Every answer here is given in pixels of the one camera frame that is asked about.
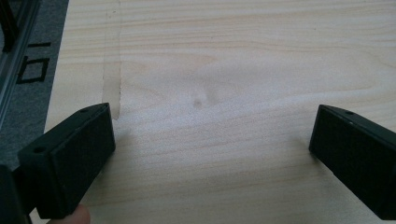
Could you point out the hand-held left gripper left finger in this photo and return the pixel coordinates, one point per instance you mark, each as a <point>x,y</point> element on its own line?
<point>74,155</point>

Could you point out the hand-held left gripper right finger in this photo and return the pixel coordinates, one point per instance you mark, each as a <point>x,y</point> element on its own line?
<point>358,155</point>

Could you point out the strip of clear tape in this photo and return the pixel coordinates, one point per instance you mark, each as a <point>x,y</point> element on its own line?
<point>111,81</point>

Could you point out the metal frame rail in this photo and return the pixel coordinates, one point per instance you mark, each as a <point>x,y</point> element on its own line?
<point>14,46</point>

